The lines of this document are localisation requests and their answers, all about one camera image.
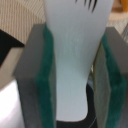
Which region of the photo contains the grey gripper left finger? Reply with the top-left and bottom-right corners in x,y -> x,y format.
14,24 -> 56,128

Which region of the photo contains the white toy spatula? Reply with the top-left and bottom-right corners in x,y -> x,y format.
44,0 -> 114,122

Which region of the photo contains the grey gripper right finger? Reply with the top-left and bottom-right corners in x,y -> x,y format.
93,27 -> 128,128

